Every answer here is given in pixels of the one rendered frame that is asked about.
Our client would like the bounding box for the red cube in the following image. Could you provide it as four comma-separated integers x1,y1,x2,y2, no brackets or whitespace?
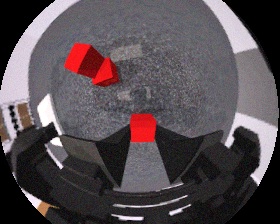
64,43,105,79
92,57,120,87
130,114,156,142

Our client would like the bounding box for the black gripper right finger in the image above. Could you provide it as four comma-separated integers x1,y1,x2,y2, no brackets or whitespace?
154,124,224,184

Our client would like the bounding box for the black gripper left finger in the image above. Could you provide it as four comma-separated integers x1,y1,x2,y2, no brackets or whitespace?
59,124,131,188

